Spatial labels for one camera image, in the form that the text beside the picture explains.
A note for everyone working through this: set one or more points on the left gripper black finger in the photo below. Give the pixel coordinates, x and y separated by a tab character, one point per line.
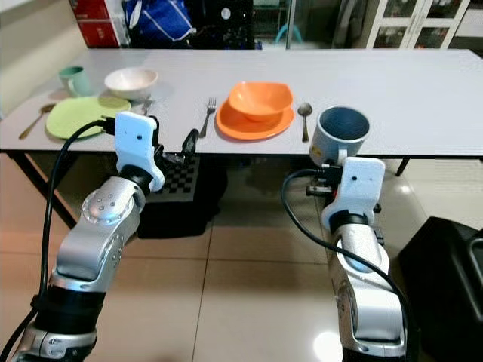
190	142

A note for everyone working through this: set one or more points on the grey mug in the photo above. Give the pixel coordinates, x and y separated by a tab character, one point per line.
328	143

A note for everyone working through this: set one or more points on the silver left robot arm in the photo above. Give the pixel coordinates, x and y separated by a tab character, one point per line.
94	241

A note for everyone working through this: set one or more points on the black white checkered board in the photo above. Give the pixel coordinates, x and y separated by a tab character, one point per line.
185	181

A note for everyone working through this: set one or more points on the long silver fork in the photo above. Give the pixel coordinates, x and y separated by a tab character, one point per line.
210	108

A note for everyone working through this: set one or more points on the orange plate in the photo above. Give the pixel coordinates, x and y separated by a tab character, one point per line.
249	130

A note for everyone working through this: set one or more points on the silver spoon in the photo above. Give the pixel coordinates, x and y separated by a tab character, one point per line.
305	110

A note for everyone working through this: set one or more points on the orange bowl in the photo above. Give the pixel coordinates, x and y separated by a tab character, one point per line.
260	98

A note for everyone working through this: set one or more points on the cream white bowl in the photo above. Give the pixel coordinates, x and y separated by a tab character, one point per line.
130	81

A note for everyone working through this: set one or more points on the light green plate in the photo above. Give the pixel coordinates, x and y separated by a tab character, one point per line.
79	118

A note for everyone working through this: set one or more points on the black bag with round badge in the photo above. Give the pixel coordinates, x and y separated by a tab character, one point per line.
226	30

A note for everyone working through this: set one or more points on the mint green cup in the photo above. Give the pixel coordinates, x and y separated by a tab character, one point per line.
77	81

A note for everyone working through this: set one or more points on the blue bag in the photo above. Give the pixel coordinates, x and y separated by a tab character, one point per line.
158	21

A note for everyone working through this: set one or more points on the grey folding table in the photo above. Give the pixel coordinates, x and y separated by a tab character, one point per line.
415	83

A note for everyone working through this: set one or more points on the red cardboard box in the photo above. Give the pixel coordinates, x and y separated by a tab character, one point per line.
90	9
96	35

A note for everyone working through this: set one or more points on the teal plastic stool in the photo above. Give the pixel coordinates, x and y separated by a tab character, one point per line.
288	33

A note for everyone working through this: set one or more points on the black box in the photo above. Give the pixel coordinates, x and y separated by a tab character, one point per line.
445	271

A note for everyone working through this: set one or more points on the white glass door cabinet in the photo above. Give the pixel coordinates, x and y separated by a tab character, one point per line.
407	23

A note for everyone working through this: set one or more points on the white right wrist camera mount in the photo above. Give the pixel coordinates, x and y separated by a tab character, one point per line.
358	185

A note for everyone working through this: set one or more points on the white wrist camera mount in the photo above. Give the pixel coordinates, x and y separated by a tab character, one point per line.
137	143
358	185

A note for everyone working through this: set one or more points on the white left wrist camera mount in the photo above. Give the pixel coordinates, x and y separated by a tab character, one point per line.
137	143

